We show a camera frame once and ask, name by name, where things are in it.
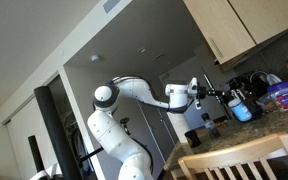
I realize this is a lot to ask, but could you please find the wooden chair back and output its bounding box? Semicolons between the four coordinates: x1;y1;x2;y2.
177;130;288;180

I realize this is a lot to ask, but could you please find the tall black round pole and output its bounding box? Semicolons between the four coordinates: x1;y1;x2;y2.
33;85;84;180

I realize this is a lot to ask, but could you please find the white paper towel roll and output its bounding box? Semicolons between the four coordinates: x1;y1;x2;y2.
166;111;192;144

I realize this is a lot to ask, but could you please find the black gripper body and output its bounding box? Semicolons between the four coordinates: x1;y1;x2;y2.
197;84;220;101

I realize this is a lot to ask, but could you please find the white smoke detector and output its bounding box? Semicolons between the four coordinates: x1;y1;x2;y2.
89;54;102;63

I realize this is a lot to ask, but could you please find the black mug yellow logo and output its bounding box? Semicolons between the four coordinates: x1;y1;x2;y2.
184;129;202;148

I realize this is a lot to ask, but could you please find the plain light wood wall cabinet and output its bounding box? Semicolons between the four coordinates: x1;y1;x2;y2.
228;0;288;45

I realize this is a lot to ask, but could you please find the white strap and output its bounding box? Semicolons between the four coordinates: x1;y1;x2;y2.
28;168;65;180

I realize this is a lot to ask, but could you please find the white rimmed black appliance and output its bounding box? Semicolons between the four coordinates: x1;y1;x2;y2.
248;69;282;87

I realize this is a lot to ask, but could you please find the dark ceiling vent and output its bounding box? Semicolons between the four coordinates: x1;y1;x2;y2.
153;53;168;62

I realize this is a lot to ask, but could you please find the clear jar purple lid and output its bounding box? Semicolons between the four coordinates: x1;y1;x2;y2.
266;80;288;113

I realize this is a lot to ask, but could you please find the black coffee maker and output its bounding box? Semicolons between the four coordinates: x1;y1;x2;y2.
228;75;253;101

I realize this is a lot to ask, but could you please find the white blue pump bottle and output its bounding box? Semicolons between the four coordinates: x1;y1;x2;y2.
226;89;254;123

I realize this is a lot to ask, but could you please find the dark bowl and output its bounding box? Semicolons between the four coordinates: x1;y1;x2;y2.
247;98;264;122

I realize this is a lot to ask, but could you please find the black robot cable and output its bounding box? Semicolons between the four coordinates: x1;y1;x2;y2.
108;75;198;113

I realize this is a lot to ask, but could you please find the grey wall air vent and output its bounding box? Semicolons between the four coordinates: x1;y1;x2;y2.
102;0;122;14

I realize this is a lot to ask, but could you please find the wall cabinet with vent slots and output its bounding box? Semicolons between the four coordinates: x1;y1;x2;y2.
183;0;257;65

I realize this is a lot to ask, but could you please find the black capped spice bottle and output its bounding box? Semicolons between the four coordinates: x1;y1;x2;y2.
200;112;222;139

